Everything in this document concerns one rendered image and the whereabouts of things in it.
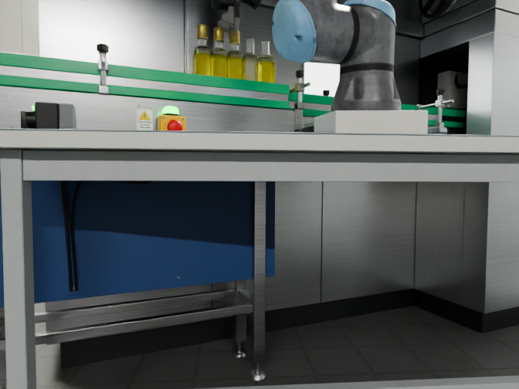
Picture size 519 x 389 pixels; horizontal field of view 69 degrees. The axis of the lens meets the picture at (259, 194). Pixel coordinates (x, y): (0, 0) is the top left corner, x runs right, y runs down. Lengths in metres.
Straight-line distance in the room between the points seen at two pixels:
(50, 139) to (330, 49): 0.57
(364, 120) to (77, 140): 0.56
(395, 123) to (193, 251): 0.68
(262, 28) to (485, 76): 0.93
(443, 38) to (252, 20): 0.90
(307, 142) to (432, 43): 1.39
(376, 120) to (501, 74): 1.12
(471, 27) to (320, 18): 1.22
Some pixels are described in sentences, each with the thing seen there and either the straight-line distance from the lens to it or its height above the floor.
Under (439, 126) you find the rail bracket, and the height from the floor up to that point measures 0.86.
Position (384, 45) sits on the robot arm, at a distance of 0.88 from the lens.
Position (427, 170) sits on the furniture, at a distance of 0.90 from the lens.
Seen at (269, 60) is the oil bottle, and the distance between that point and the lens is 1.42.
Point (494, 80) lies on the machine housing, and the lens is 1.85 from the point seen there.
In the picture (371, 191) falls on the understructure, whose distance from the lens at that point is 1.85.
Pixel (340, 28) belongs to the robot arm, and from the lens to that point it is 0.83.
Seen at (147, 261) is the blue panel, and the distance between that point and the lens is 1.16.
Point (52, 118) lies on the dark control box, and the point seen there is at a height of 0.80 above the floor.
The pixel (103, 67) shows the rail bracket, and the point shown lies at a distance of 1.13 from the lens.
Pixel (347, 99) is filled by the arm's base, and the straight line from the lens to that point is 0.85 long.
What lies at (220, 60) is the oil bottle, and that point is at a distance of 1.35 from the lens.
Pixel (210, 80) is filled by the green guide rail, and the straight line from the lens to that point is 1.20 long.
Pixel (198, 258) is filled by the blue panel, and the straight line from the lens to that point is 1.19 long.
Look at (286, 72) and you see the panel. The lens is 1.61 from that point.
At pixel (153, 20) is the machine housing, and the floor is 1.21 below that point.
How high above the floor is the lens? 0.66
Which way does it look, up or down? 3 degrees down
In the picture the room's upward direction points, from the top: straight up
